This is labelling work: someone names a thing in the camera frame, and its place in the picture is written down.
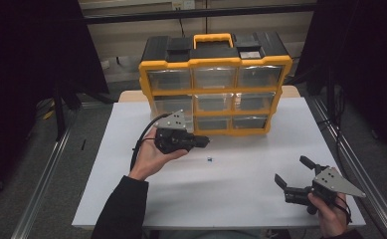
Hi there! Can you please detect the set of clear organizer drawers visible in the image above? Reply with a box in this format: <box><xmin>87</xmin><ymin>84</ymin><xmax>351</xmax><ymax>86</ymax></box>
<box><xmin>146</xmin><ymin>65</ymin><xmax>285</xmax><ymax>130</ymax></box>

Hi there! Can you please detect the black hanging wall cable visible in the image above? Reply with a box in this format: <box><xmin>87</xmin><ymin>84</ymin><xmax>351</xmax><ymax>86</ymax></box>
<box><xmin>178</xmin><ymin>9</ymin><xmax>187</xmax><ymax>38</ymax></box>

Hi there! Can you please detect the black horizontal bar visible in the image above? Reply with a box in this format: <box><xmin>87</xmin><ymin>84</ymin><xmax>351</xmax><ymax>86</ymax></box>
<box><xmin>83</xmin><ymin>3</ymin><xmax>317</xmax><ymax>25</ymax></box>

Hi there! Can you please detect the yellow floor object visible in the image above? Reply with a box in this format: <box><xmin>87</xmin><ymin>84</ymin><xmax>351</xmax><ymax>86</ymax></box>
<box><xmin>42</xmin><ymin>99</ymin><xmax>56</xmax><ymax>121</ymax></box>

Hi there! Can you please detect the clear plastic drawer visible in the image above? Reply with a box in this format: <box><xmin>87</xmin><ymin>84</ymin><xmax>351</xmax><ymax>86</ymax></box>
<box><xmin>151</xmin><ymin>95</ymin><xmax>195</xmax><ymax>132</ymax></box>

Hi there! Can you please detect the black floor cable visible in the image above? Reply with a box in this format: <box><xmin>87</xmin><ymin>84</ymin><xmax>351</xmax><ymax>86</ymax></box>
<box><xmin>315</xmin><ymin>85</ymin><xmax>348</xmax><ymax>167</ymax></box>

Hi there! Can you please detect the yellow black organizer case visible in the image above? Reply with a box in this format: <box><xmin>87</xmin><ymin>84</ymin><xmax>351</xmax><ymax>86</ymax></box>
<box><xmin>138</xmin><ymin>32</ymin><xmax>293</xmax><ymax>137</ymax></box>

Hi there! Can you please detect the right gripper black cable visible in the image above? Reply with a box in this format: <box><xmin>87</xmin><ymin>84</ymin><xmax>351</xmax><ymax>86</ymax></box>
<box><xmin>334</xmin><ymin>195</ymin><xmax>353</xmax><ymax>226</ymax></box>

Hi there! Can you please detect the black curtain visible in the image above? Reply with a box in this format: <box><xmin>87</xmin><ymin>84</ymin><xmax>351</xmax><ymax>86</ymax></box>
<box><xmin>294</xmin><ymin>0</ymin><xmax>387</xmax><ymax>165</ymax></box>
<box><xmin>0</xmin><ymin>0</ymin><xmax>109</xmax><ymax>212</ymax></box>

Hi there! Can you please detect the black metal stand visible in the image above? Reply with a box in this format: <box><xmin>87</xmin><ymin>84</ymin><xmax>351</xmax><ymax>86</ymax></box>
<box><xmin>52</xmin><ymin>84</ymin><xmax>67</xmax><ymax>142</ymax></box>

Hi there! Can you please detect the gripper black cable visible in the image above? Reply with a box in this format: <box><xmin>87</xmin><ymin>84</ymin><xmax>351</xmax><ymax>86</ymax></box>
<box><xmin>129</xmin><ymin>113</ymin><xmax>174</xmax><ymax>172</ymax></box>
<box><xmin>334</xmin><ymin>195</ymin><xmax>353</xmax><ymax>226</ymax></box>

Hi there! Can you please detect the white wall outlet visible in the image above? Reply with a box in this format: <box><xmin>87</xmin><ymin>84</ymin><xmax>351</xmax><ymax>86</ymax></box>
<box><xmin>171</xmin><ymin>0</ymin><xmax>196</xmax><ymax>10</ymax></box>

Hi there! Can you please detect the metal floor rail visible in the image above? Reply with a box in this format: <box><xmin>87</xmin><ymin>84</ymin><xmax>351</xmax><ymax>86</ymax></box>
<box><xmin>308</xmin><ymin>96</ymin><xmax>387</xmax><ymax>239</ymax></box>
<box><xmin>11</xmin><ymin>125</ymin><xmax>74</xmax><ymax>239</ymax></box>

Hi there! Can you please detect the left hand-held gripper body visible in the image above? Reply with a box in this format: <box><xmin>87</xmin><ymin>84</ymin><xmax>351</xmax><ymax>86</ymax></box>
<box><xmin>153</xmin><ymin>110</ymin><xmax>199</xmax><ymax>155</ymax></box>

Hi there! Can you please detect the person's right hand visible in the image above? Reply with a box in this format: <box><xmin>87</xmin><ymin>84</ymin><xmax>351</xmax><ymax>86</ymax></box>
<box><xmin>306</xmin><ymin>191</ymin><xmax>350</xmax><ymax>238</ymax></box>

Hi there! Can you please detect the person's left hand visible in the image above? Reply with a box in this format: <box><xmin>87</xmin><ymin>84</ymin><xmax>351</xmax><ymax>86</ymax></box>
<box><xmin>128</xmin><ymin>127</ymin><xmax>189</xmax><ymax>182</ymax></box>

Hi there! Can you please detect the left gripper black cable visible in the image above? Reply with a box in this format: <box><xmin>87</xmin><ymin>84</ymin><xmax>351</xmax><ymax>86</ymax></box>
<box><xmin>129</xmin><ymin>113</ymin><xmax>174</xmax><ymax>172</ymax></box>

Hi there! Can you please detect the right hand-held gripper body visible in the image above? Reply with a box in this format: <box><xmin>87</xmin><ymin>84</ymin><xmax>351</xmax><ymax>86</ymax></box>
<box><xmin>309</xmin><ymin>166</ymin><xmax>367</xmax><ymax>206</ymax></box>

